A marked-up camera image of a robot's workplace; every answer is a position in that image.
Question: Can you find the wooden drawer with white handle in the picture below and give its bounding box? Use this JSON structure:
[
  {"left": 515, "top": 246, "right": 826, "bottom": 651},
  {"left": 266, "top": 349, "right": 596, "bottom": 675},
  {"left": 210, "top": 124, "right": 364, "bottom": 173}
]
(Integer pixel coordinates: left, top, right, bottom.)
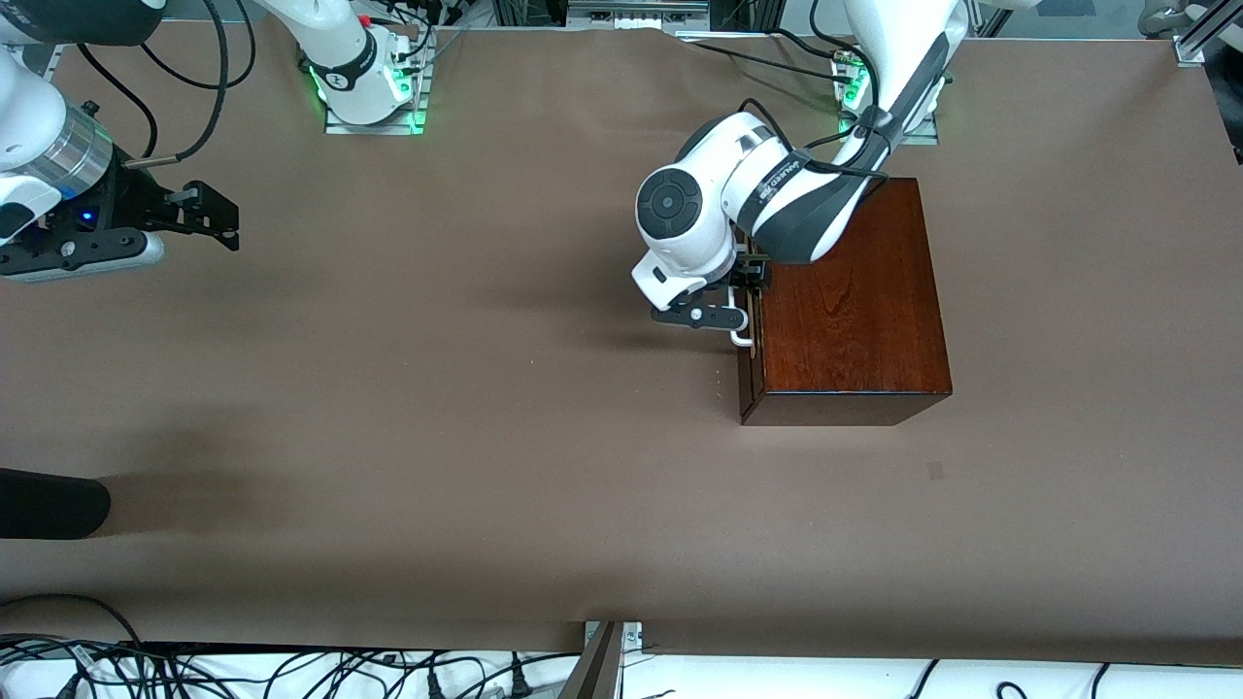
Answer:
[{"left": 728, "top": 287, "right": 765, "bottom": 389}]

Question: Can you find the dark brown wooden cabinet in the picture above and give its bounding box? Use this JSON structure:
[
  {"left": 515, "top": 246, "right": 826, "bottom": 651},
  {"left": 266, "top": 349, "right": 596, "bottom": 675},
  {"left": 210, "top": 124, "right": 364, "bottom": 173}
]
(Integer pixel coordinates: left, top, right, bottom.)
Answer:
[{"left": 738, "top": 178, "right": 953, "bottom": 426}]

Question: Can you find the brown table cover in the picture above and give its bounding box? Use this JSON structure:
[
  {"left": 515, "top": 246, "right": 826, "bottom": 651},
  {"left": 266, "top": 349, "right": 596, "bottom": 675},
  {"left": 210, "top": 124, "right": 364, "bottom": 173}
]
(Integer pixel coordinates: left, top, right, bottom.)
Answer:
[{"left": 0, "top": 19, "right": 1243, "bottom": 666}]

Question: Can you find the silver equipment box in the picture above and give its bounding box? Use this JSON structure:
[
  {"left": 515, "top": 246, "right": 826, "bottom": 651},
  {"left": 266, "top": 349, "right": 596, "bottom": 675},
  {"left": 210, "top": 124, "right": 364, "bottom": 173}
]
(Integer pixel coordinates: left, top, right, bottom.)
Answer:
[{"left": 566, "top": 0, "right": 710, "bottom": 30}]

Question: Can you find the black cylindrical object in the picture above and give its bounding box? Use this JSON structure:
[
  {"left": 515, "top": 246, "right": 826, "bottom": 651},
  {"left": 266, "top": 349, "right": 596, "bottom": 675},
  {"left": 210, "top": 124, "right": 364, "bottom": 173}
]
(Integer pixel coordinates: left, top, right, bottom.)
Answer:
[{"left": 0, "top": 468, "right": 111, "bottom": 540}]

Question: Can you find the white lower shelf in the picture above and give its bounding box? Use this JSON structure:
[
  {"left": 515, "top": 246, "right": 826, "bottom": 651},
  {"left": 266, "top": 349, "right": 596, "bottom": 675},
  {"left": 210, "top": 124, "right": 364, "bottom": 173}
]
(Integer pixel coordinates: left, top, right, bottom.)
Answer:
[{"left": 0, "top": 641, "right": 1243, "bottom": 699}]

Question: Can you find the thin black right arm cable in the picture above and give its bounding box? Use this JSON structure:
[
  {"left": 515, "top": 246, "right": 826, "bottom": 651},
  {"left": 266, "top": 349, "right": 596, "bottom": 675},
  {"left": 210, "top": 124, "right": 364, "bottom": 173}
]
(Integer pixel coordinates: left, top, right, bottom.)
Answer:
[{"left": 76, "top": 44, "right": 158, "bottom": 161}]

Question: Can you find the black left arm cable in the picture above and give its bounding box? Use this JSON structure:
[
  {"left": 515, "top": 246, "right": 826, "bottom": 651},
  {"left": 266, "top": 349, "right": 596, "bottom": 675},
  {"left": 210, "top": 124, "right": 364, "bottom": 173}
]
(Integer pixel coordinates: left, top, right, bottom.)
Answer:
[{"left": 736, "top": 44, "right": 890, "bottom": 182}]

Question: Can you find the long aluminium frame rail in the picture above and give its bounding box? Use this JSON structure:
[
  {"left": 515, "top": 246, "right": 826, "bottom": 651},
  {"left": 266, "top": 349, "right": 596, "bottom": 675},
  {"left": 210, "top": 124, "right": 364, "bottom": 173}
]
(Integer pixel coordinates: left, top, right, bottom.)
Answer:
[{"left": 17, "top": 39, "right": 64, "bottom": 83}]

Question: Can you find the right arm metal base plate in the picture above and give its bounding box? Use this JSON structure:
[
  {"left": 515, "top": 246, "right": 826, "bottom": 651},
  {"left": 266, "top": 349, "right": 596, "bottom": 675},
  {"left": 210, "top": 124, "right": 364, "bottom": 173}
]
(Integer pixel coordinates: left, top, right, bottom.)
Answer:
[{"left": 323, "top": 58, "right": 428, "bottom": 135}]

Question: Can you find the long black table cable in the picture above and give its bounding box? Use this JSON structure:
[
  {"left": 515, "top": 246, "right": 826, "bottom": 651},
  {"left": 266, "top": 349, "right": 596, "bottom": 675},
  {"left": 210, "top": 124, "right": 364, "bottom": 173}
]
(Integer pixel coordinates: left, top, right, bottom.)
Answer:
[{"left": 680, "top": 39, "right": 841, "bottom": 77}]

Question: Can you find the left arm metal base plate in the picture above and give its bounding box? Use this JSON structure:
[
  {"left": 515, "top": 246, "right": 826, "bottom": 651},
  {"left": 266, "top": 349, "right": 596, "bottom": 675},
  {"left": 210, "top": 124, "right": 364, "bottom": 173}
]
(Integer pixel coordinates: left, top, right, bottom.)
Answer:
[{"left": 835, "top": 53, "right": 941, "bottom": 145}]

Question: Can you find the short black table cable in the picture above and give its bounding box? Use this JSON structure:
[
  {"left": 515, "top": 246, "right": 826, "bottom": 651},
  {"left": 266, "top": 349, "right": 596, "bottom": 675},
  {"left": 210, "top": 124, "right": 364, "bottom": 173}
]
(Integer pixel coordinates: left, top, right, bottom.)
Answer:
[{"left": 772, "top": 27, "right": 856, "bottom": 57}]

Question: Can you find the silver metal bracket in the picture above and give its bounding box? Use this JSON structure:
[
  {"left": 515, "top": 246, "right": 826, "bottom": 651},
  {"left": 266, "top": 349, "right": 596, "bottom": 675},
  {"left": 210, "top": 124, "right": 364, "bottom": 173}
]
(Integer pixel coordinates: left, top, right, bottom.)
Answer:
[{"left": 583, "top": 621, "right": 644, "bottom": 653}]

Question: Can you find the grey metal post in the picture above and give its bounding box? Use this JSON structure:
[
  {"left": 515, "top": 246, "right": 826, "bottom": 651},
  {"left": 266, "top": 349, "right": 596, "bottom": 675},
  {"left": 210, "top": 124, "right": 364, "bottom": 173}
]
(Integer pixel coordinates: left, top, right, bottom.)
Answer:
[{"left": 561, "top": 621, "right": 622, "bottom": 699}]

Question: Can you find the looping black floor cable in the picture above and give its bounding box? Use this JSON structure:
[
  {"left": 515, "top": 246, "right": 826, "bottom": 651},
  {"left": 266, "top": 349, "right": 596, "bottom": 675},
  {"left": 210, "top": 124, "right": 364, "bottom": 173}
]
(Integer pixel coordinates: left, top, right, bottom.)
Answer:
[{"left": 0, "top": 592, "right": 147, "bottom": 649}]

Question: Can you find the short aluminium frame profile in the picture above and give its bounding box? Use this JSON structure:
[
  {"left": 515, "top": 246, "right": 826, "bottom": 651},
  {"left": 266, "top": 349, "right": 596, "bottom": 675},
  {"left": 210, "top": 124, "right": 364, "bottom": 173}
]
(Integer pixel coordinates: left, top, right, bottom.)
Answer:
[{"left": 1173, "top": 0, "right": 1243, "bottom": 67}]

